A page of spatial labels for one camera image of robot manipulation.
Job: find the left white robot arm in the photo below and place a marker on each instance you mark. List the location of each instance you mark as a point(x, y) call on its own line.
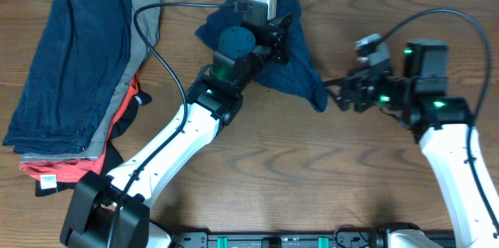
point(114, 210)

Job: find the folded navy jeans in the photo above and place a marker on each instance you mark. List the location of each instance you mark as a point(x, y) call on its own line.
point(74, 68)

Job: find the folded grey garment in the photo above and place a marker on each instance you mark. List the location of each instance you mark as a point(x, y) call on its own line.
point(138, 53)

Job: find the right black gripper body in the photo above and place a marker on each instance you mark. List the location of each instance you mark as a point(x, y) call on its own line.
point(369, 93)

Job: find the folded red garment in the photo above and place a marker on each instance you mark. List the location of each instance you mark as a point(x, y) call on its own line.
point(78, 170)

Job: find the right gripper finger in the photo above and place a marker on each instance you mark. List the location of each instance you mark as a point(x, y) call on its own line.
point(334, 82)
point(337, 99)

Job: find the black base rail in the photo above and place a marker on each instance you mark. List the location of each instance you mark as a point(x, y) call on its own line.
point(231, 240)

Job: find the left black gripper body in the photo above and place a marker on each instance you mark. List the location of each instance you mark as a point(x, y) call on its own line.
point(281, 38)

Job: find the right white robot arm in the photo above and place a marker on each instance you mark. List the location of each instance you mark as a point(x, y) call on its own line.
point(439, 124)

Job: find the navy blue shorts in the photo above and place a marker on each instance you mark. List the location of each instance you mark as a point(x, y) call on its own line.
point(300, 68)

